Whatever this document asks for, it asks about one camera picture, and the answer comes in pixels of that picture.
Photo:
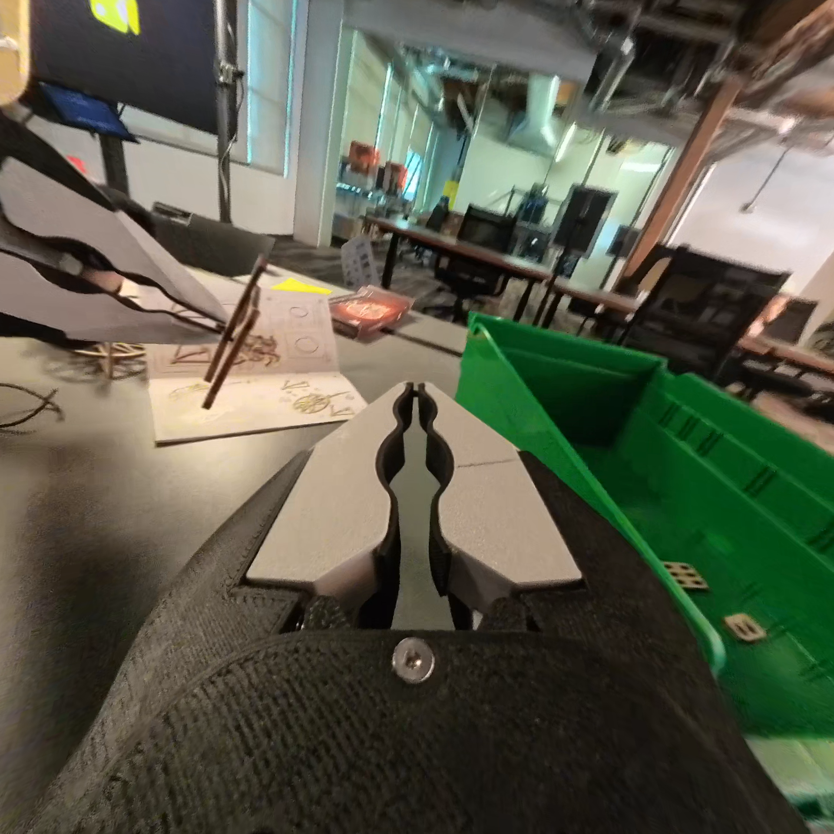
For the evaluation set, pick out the wooden model frame piece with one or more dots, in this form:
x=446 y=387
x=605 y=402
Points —
x=229 y=352

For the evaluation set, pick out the black panel on stand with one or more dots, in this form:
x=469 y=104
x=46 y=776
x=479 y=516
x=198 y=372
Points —
x=583 y=218

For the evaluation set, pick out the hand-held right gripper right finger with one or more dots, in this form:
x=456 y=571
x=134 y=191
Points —
x=502 y=515

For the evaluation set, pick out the long wooden table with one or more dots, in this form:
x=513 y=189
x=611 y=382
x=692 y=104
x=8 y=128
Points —
x=495 y=254

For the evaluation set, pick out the yellow sticky note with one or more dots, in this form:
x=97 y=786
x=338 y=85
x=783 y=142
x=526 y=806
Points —
x=296 y=286

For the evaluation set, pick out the wooden model wheel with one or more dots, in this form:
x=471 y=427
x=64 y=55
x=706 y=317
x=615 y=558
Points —
x=111 y=358

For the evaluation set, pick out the green plastic bin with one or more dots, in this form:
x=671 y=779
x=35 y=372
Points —
x=651 y=495

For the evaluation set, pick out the paper instruction booklet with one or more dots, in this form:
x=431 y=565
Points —
x=260 y=397

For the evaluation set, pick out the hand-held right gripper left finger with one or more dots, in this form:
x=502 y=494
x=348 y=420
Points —
x=326 y=508

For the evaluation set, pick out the large dark screen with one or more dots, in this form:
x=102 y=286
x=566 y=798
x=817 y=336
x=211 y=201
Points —
x=163 y=58

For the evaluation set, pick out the white punched parts sheet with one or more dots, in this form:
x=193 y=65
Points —
x=358 y=260

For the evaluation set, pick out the blue tablet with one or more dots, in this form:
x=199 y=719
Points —
x=85 y=111

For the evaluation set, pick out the small perforated wooden piece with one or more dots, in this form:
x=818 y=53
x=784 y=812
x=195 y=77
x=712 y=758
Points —
x=745 y=627
x=685 y=576

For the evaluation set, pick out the black office chair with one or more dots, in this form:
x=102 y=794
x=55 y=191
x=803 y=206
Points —
x=479 y=260

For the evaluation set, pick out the metal stand pole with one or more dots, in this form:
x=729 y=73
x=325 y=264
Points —
x=226 y=130

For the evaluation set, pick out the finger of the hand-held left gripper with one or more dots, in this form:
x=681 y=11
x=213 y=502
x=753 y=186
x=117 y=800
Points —
x=65 y=313
x=85 y=221

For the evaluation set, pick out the red packet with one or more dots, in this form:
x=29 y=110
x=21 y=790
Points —
x=368 y=311

